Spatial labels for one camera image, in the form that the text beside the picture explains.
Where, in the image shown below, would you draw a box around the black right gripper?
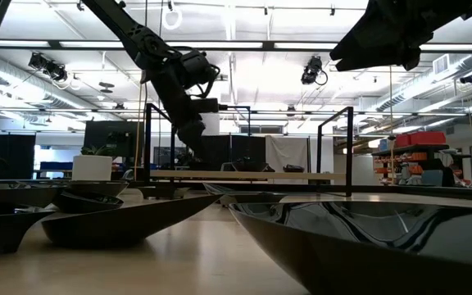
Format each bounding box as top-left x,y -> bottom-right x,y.
329,0 -> 472,73

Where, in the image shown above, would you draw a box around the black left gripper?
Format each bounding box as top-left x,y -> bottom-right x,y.
149,71 -> 207,159

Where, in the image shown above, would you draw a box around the black overhead camera with cable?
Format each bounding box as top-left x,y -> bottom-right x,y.
300,56 -> 329,87

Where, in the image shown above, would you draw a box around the black rounded mini plate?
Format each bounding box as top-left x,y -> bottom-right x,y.
227,199 -> 472,295
0,183 -> 67,209
230,158 -> 270,173

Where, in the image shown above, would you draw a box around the small succulent in white pot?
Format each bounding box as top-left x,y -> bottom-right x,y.
71,143 -> 116,182

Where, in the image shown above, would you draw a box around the black monitor screen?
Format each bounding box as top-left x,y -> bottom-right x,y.
84,120 -> 146,159

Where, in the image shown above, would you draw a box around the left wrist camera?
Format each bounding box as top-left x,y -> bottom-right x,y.
197,97 -> 221,115

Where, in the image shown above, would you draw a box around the wooden riser with black legs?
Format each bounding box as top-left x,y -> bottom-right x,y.
143,102 -> 355,197

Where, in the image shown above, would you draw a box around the black partition panel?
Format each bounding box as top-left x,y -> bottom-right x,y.
201,134 -> 268,172
0,133 -> 36,180

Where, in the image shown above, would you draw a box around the black aluminium rig frame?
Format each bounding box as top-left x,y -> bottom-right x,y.
0,175 -> 472,202

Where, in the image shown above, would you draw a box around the white hanging sheet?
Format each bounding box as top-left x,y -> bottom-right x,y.
265,135 -> 310,173

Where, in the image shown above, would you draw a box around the overhead LED light bar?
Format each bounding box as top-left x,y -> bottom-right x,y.
0,39 -> 472,52

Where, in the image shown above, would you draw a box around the black ceiling spotlights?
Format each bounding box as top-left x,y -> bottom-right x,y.
28,52 -> 70,83

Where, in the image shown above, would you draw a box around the storage rack with red bins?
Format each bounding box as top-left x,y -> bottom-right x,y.
373,130 -> 466,188

